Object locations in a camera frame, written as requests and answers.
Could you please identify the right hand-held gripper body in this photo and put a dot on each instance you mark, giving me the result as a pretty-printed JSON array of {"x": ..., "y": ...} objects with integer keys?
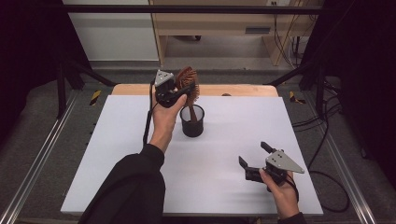
[{"x": 281, "y": 165}]

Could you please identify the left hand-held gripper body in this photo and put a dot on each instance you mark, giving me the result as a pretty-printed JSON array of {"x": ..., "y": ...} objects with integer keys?
[{"x": 164, "y": 88}]

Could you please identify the brown wooden hairbrush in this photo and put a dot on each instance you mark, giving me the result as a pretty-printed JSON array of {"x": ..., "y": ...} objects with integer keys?
[{"x": 188, "y": 81}]

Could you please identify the black mesh cup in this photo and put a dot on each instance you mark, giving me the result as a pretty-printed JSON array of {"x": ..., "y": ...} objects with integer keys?
[{"x": 192, "y": 126}]

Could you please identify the person's right hand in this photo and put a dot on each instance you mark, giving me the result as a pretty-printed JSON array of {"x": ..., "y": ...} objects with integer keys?
[{"x": 281, "y": 196}]

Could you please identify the person's left hand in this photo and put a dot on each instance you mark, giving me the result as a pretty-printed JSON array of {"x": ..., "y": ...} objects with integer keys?
[{"x": 163, "y": 124}]

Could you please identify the yellow black tape strip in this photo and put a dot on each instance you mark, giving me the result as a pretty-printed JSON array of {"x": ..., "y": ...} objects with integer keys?
[
  {"x": 294, "y": 98},
  {"x": 95, "y": 97}
]

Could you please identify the light wooden desk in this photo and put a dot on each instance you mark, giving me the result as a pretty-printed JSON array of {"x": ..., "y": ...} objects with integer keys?
[{"x": 218, "y": 23}]

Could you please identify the white cabinet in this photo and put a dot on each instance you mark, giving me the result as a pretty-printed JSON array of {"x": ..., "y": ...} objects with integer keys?
[{"x": 115, "y": 31}]

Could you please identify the black metal stand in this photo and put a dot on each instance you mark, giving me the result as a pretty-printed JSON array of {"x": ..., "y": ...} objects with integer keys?
[
  {"x": 319, "y": 87},
  {"x": 62, "y": 90}
]

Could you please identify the black curtain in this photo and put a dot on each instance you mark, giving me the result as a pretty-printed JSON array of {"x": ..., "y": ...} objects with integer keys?
[
  {"x": 364, "y": 77},
  {"x": 28, "y": 62}
]

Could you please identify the aluminium rail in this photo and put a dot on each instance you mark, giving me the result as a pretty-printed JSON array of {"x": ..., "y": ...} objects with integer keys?
[
  {"x": 345, "y": 171},
  {"x": 37, "y": 158}
]

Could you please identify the black horizontal frame bar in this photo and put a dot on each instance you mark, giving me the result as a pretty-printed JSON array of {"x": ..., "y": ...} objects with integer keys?
[{"x": 186, "y": 9}]

